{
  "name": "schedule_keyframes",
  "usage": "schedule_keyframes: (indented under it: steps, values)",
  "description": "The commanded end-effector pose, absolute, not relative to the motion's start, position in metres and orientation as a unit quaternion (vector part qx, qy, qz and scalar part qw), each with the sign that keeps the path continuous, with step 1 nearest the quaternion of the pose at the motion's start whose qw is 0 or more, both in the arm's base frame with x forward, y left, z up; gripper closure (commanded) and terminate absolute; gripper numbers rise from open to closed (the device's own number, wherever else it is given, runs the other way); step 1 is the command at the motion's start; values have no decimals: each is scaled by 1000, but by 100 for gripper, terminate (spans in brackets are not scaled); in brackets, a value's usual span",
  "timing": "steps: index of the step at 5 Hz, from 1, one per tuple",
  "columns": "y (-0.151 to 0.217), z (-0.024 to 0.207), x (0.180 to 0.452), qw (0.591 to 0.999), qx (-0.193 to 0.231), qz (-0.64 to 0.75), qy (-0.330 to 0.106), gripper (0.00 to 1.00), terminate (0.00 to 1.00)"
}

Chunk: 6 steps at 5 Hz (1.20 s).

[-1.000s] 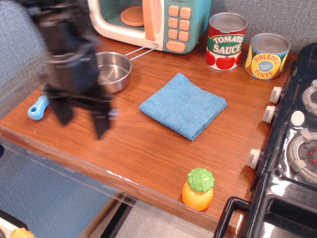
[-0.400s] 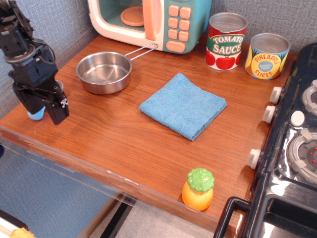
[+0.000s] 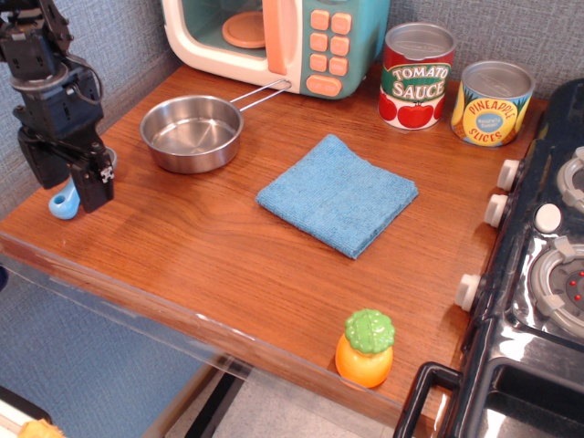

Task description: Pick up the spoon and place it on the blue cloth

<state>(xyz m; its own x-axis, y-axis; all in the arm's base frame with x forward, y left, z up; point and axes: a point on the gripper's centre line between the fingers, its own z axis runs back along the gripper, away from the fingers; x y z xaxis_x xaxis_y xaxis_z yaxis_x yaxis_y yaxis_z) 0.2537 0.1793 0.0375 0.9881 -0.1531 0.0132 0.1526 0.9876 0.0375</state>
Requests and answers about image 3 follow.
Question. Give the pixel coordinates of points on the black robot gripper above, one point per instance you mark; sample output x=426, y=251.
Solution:
x=59, y=136

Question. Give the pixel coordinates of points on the blue spoon with grey bowl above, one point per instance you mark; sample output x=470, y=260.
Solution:
x=65, y=203

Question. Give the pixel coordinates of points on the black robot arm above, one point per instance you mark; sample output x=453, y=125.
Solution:
x=35, y=36

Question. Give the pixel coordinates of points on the blue folded towel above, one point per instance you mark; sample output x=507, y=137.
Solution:
x=337, y=197

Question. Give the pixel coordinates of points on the small steel pan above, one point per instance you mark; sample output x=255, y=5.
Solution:
x=200, y=133

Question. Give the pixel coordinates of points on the toy microwave oven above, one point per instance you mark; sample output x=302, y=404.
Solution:
x=324, y=49

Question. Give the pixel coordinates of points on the orange toy fruit green top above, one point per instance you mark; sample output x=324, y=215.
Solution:
x=364, y=353

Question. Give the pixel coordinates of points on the tomato sauce can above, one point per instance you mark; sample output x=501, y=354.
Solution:
x=416, y=68

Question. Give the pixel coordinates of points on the white stove knob lower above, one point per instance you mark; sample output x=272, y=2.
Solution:
x=466, y=291

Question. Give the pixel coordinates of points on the white stove knob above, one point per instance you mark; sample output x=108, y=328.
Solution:
x=495, y=209
x=466, y=291
x=507, y=174

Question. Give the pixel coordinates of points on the white stove knob middle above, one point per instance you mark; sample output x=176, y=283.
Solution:
x=495, y=209

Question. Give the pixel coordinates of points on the pineapple slices can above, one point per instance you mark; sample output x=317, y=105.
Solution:
x=491, y=104

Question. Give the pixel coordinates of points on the white stove knob upper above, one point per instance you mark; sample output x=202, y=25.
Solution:
x=507, y=174

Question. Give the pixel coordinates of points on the black toy stove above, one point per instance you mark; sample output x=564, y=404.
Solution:
x=522, y=368

